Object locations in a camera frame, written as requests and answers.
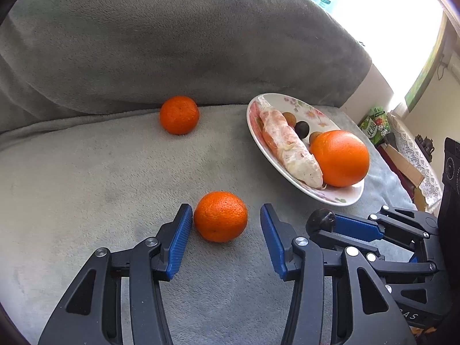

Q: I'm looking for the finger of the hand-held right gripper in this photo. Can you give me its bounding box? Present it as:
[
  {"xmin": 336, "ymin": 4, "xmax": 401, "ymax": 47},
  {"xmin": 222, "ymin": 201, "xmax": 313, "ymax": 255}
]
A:
[
  {"xmin": 309, "ymin": 231, "xmax": 438, "ymax": 292},
  {"xmin": 334, "ymin": 205, "xmax": 440, "ymax": 260}
]

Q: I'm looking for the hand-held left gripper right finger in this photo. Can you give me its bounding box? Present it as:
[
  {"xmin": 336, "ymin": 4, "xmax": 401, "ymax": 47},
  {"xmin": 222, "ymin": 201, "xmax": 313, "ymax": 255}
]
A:
[{"xmin": 260, "ymin": 203, "xmax": 417, "ymax": 345}]

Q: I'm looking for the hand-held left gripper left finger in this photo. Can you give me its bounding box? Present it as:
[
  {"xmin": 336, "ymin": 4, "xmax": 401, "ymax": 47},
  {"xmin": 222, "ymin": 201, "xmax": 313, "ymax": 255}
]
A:
[{"xmin": 38, "ymin": 203, "xmax": 194, "ymax": 345}]

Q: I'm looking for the orange mandarin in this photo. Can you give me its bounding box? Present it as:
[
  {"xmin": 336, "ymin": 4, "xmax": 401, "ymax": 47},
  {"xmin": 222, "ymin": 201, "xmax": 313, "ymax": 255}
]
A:
[
  {"xmin": 193, "ymin": 191, "xmax": 248, "ymax": 243},
  {"xmin": 160, "ymin": 96, "xmax": 200, "ymax": 135}
]

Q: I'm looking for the sausage roll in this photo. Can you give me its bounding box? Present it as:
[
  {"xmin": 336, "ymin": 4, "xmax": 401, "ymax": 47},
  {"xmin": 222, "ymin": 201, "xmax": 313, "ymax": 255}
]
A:
[{"xmin": 259, "ymin": 103, "xmax": 324, "ymax": 188}]

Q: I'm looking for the white floral plate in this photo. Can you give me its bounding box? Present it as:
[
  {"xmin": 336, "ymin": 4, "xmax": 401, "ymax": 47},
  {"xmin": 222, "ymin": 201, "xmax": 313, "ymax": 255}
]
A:
[{"xmin": 246, "ymin": 93, "xmax": 365, "ymax": 207}]

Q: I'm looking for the large orange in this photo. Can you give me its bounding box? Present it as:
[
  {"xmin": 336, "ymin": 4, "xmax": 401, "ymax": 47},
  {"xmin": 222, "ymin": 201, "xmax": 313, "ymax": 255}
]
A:
[{"xmin": 309, "ymin": 130, "xmax": 370, "ymax": 188}]

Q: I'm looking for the brown cardboard box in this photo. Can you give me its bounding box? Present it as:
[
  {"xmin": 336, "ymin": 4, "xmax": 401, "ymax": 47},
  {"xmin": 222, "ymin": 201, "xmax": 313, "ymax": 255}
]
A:
[{"xmin": 377, "ymin": 144, "xmax": 425, "ymax": 206}]

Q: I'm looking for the white lace cloth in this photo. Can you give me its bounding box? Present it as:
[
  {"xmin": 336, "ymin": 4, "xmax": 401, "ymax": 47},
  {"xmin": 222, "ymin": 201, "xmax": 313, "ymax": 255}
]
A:
[{"xmin": 390, "ymin": 113, "xmax": 445, "ymax": 206}]

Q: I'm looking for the dark small figurine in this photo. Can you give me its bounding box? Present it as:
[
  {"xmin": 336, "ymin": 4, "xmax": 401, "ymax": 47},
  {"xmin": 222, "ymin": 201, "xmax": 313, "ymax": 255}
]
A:
[{"xmin": 415, "ymin": 135, "xmax": 435, "ymax": 159}]

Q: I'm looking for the green snack bag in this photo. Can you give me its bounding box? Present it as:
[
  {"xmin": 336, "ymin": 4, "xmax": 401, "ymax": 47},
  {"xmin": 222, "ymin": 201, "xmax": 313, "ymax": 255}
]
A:
[{"xmin": 359, "ymin": 106, "xmax": 391, "ymax": 146}]

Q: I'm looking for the grey plush cushion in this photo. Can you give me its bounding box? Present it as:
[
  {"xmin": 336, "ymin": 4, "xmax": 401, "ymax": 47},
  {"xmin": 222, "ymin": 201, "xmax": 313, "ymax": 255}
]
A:
[{"xmin": 0, "ymin": 0, "xmax": 372, "ymax": 133}]

